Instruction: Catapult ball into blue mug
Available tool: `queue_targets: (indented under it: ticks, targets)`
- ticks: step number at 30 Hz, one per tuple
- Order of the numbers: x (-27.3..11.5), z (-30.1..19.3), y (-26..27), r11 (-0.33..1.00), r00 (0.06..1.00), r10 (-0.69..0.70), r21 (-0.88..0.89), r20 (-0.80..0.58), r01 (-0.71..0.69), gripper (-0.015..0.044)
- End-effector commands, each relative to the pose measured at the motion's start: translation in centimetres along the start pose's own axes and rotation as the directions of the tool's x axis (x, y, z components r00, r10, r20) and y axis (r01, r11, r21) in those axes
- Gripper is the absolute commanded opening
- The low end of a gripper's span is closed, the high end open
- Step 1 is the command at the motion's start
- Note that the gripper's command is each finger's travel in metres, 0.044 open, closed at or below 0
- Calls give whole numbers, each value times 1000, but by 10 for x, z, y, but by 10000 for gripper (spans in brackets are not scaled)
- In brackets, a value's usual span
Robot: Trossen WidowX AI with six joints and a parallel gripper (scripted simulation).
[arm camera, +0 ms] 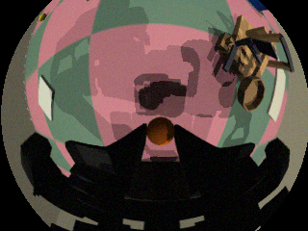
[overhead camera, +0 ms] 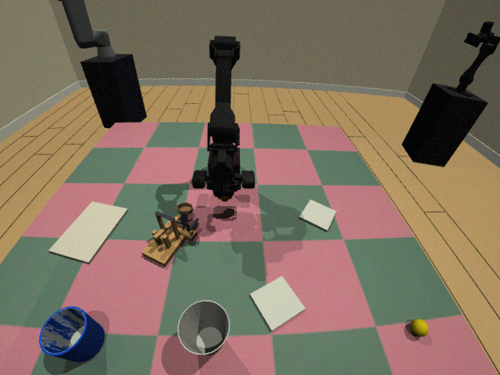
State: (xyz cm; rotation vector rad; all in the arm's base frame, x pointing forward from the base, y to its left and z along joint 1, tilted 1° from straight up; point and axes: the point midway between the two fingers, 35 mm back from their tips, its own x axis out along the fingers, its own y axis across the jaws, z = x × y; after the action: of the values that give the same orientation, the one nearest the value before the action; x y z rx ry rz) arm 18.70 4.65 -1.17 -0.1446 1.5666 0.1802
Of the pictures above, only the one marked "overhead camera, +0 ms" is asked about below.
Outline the blue mug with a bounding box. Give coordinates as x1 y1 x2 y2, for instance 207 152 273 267
39 306 106 363

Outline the beige flat rectangular board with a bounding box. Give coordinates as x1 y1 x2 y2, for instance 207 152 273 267
48 202 128 264

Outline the yellow ball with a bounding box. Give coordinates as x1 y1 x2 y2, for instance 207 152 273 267
410 319 429 337

